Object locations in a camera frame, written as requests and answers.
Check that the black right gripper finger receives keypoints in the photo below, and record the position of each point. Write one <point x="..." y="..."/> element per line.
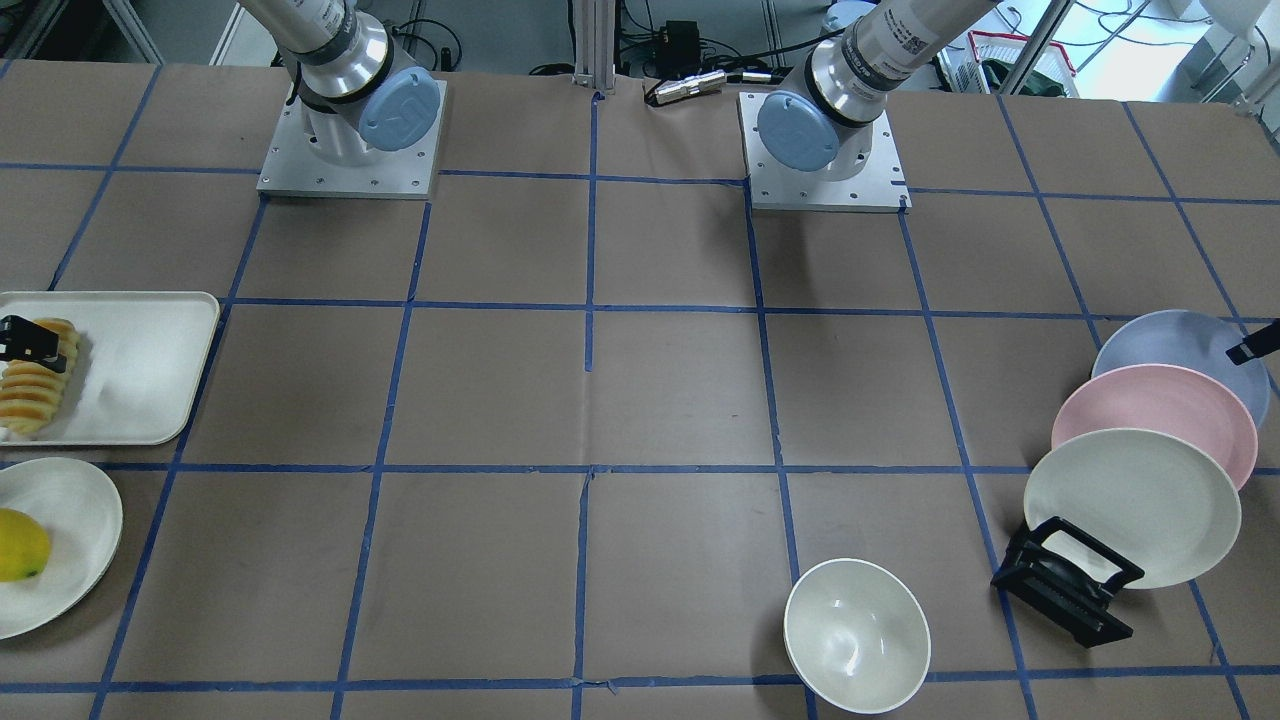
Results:
<point x="24" y="340"/>

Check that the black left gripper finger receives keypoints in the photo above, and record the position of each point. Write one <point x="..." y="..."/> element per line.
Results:
<point x="1255" y="345"/>

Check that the striped bread roll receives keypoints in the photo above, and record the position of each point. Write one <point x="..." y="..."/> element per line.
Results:
<point x="31" y="394"/>

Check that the light blue round plate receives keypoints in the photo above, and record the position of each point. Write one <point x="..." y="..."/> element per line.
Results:
<point x="1196" y="341"/>

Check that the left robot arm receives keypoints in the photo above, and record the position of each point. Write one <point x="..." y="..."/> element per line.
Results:
<point x="820" y="141"/>

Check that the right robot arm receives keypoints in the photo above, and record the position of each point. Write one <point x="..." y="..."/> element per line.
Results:
<point x="143" y="177"/>

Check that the pink round plate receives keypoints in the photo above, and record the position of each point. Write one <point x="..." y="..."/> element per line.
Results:
<point x="1170" y="399"/>

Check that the cream plate with lemon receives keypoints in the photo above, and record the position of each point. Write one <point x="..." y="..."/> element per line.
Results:
<point x="80" y="507"/>

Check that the cream round plate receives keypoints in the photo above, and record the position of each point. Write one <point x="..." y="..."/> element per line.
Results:
<point x="1153" y="498"/>

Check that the black plate rack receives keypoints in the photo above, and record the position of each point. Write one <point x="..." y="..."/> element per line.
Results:
<point x="1059" y="589"/>

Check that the white rectangular tray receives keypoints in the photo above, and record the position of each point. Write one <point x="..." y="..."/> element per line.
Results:
<point x="141" y="357"/>

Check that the yellow lemon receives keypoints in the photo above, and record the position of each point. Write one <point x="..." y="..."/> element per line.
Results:
<point x="26" y="546"/>

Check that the cream bowl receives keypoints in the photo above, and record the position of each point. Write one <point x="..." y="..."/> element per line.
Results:
<point x="857" y="636"/>

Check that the black power adapter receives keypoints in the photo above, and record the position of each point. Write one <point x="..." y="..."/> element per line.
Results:
<point x="677" y="47"/>

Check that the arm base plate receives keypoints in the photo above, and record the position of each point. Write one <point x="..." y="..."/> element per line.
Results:
<point x="315" y="155"/>
<point x="866" y="176"/>

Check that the silver cable connector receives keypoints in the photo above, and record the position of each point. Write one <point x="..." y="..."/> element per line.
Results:
<point x="670" y="91"/>

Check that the aluminium frame post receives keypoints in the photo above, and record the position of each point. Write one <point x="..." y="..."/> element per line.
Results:
<point x="594" y="34"/>

